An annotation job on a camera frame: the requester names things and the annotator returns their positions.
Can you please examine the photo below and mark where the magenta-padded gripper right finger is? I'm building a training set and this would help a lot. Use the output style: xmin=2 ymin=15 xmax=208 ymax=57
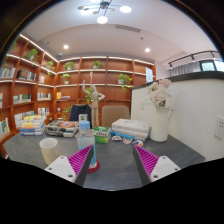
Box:
xmin=132 ymin=144 xmax=182 ymax=186

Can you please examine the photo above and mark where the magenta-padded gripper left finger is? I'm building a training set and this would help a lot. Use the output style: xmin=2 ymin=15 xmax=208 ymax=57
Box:
xmin=43 ymin=144 xmax=95 ymax=187

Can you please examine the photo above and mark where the clear blue-capped water bottle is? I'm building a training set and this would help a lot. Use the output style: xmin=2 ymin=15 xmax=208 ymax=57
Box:
xmin=76 ymin=120 xmax=98 ymax=169

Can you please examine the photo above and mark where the cream ribbed cup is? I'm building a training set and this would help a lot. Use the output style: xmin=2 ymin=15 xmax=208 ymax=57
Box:
xmin=38 ymin=137 xmax=61 ymax=166

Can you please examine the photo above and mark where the flat round red coaster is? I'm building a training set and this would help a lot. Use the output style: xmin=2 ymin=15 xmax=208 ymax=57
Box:
xmin=87 ymin=159 xmax=101 ymax=174

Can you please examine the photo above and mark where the stack of magazines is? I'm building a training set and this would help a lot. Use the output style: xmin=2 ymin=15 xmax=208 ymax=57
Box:
xmin=44 ymin=119 xmax=80 ymax=138

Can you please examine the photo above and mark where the white jug with flowers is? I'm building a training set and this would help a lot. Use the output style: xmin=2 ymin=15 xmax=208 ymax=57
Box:
xmin=143 ymin=78 xmax=174 ymax=143

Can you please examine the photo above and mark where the green and white box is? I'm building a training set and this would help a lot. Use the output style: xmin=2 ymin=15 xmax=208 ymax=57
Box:
xmin=92 ymin=125 xmax=112 ymax=145

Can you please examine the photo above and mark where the stack of colourful books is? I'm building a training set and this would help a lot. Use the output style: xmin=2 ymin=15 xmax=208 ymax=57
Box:
xmin=19 ymin=114 xmax=47 ymax=137

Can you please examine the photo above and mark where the tall green white carton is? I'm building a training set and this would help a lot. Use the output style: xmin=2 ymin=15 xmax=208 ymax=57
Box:
xmin=78 ymin=113 xmax=89 ymax=123

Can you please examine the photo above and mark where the dark blue chair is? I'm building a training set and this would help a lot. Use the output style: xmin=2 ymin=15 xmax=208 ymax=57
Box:
xmin=68 ymin=103 xmax=93 ymax=126

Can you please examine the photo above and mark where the wooden artist mannequin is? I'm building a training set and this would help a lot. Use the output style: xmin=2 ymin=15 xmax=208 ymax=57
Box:
xmin=81 ymin=79 xmax=106 ymax=128

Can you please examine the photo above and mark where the wooden shelf unit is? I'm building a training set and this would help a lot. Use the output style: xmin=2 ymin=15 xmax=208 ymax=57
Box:
xmin=0 ymin=33 xmax=157 ymax=158

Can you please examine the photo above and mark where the ceiling air vent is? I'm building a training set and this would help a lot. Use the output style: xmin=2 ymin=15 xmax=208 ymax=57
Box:
xmin=115 ymin=24 xmax=142 ymax=33

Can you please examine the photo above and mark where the multi-bulb ceiling chandelier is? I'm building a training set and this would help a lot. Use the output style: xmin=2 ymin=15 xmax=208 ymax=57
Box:
xmin=77 ymin=0 xmax=133 ymax=25

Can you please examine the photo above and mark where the white wall socket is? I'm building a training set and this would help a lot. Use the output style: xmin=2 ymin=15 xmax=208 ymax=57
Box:
xmin=214 ymin=115 xmax=224 ymax=140

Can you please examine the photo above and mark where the black track light rail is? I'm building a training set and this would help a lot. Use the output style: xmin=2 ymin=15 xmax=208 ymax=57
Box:
xmin=167 ymin=49 xmax=219 ymax=69

